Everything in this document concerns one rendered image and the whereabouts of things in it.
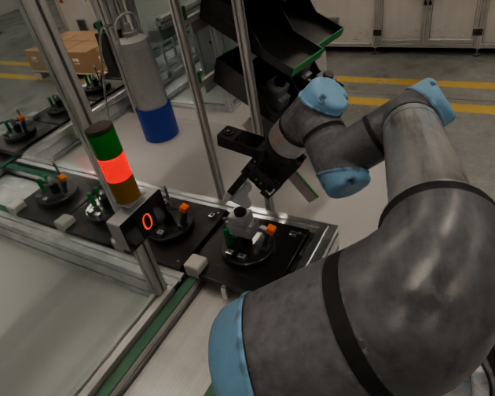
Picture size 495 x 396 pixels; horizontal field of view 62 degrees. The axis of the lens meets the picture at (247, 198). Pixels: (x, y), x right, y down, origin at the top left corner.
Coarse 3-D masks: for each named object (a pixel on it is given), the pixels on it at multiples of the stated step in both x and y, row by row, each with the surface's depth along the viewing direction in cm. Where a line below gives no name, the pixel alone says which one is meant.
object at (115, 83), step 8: (96, 72) 217; (96, 80) 213; (112, 80) 223; (120, 80) 221; (88, 88) 210; (96, 88) 211; (112, 88) 213; (120, 88) 214; (88, 96) 210; (96, 96) 208
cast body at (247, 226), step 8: (240, 208) 97; (232, 216) 97; (240, 216) 96; (248, 216) 97; (232, 224) 98; (240, 224) 96; (248, 224) 98; (256, 224) 99; (232, 232) 100; (240, 232) 98; (248, 232) 97; (256, 232) 99
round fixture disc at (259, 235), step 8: (264, 232) 106; (224, 240) 106; (256, 240) 104; (272, 240) 103; (224, 248) 103; (232, 248) 103; (240, 248) 103; (248, 248) 102; (256, 248) 102; (272, 248) 101; (224, 256) 101; (248, 256) 100; (256, 256) 100; (264, 256) 99; (272, 256) 101; (232, 264) 100; (240, 264) 98; (248, 264) 98; (256, 264) 98; (264, 264) 100
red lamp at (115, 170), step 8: (112, 160) 72; (120, 160) 73; (104, 168) 73; (112, 168) 73; (120, 168) 74; (128, 168) 76; (104, 176) 75; (112, 176) 74; (120, 176) 75; (128, 176) 76
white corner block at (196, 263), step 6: (192, 258) 102; (198, 258) 102; (204, 258) 102; (186, 264) 101; (192, 264) 101; (198, 264) 101; (204, 264) 102; (186, 270) 102; (192, 270) 100; (198, 270) 100; (192, 276) 102
